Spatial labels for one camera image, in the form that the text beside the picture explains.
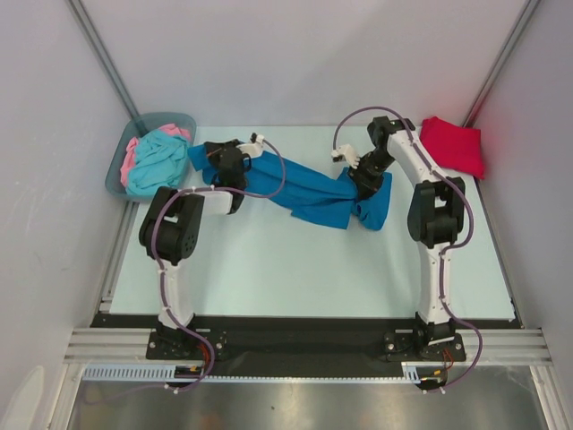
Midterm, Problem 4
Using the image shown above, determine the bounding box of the dark blue t shirt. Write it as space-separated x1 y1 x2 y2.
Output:
186 143 394 232

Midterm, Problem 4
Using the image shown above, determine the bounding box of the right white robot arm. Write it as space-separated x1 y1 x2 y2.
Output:
348 116 466 359

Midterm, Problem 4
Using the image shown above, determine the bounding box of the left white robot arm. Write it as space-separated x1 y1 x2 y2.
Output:
139 139 252 358

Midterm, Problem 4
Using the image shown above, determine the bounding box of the light blue t shirt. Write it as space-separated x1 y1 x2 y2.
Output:
126 128 192 198

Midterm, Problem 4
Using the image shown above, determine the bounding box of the folded red t shirt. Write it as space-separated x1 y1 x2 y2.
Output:
420 116 485 179

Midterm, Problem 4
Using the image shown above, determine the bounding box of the pink t shirt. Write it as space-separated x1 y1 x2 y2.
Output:
119 123 192 185

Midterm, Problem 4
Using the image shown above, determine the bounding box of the black front mat strip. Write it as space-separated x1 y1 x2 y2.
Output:
89 313 523 380

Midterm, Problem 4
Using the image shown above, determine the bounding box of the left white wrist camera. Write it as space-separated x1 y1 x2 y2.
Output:
237 133 265 159

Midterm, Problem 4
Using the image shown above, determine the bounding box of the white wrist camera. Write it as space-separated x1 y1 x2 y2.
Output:
237 133 265 159
330 144 360 169

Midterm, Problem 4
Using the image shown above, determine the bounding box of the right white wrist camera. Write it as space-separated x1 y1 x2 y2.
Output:
330 144 360 169

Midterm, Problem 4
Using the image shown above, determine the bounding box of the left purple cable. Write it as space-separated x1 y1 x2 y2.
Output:
150 137 287 395

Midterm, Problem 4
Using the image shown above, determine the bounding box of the purple cable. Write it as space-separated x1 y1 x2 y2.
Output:
333 106 483 394
150 137 287 395

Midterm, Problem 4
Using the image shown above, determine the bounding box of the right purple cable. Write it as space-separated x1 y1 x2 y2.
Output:
333 106 483 394

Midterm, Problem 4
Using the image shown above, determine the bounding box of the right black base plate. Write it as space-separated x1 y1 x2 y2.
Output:
382 331 466 362

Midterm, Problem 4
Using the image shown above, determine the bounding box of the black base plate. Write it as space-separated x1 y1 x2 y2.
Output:
145 323 227 361
382 331 466 362

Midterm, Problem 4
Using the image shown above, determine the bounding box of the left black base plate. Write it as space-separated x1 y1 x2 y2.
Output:
145 323 227 361

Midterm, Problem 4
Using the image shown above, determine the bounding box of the right slotted cable duct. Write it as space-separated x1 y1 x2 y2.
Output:
402 362 448 383

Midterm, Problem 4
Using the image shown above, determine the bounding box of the slotted cable duct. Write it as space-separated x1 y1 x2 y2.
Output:
83 364 203 382
402 362 448 383

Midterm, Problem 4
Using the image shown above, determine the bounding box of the left aluminium corner post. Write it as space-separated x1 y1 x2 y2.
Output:
65 0 140 118

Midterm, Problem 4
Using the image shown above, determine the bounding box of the aluminium corner post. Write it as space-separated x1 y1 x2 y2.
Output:
65 0 140 118
461 0 543 128

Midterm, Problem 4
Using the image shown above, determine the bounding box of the aluminium front rail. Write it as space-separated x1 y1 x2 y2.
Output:
64 328 552 366

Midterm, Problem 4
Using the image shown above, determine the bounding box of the right aluminium corner post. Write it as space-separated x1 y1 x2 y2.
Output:
461 0 543 128

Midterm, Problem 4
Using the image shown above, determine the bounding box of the left slotted cable duct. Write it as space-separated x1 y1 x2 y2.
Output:
83 364 203 382

